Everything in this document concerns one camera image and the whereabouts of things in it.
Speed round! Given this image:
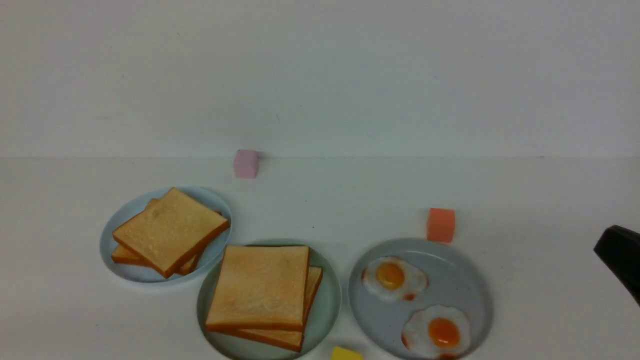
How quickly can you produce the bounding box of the grey-blue egg plate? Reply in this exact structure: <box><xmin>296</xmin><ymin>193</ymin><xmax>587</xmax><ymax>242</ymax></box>
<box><xmin>345</xmin><ymin>238</ymin><xmax>494</xmax><ymax>360</ymax></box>

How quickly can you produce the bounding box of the pink foam cube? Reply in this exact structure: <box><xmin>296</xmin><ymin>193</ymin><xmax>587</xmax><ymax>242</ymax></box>
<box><xmin>233</xmin><ymin>149</ymin><xmax>259</xmax><ymax>179</ymax></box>

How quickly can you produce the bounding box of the toast slice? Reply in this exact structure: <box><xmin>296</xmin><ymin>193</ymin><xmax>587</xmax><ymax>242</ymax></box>
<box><xmin>110</xmin><ymin>187</ymin><xmax>232</xmax><ymax>280</ymax></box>
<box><xmin>221</xmin><ymin>266</ymin><xmax>323</xmax><ymax>353</ymax></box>
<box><xmin>205</xmin><ymin>245</ymin><xmax>310</xmax><ymax>333</ymax></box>
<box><xmin>110</xmin><ymin>197</ymin><xmax>218</xmax><ymax>278</ymax></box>

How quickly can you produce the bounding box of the back fried egg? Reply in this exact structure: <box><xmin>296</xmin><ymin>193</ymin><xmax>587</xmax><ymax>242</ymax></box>
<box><xmin>360</xmin><ymin>256</ymin><xmax>430</xmax><ymax>303</ymax></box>

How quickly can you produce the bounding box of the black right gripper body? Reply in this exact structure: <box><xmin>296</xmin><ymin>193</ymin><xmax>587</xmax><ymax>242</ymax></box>
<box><xmin>593</xmin><ymin>224</ymin><xmax>640</xmax><ymax>304</ymax></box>

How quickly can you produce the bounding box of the front fried egg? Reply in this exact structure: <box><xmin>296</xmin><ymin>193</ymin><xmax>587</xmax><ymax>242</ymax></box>
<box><xmin>401</xmin><ymin>305</ymin><xmax>472</xmax><ymax>360</ymax></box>

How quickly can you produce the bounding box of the fried egg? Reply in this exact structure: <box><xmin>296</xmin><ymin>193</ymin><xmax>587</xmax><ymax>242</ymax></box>
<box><xmin>401</xmin><ymin>305</ymin><xmax>472</xmax><ymax>360</ymax></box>
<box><xmin>360</xmin><ymin>256</ymin><xmax>430</xmax><ymax>303</ymax></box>

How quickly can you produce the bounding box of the orange foam cube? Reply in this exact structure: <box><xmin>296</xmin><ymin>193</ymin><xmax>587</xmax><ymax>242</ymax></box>
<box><xmin>426</xmin><ymin>208</ymin><xmax>457</xmax><ymax>244</ymax></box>

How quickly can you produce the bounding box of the yellow foam cube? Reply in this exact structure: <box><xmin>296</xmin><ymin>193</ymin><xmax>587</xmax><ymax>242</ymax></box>
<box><xmin>330</xmin><ymin>346</ymin><xmax>364</xmax><ymax>360</ymax></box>

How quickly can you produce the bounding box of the light blue bread plate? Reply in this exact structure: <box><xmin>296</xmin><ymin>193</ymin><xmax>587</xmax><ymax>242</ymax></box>
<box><xmin>99</xmin><ymin>187</ymin><xmax>234</xmax><ymax>288</ymax></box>

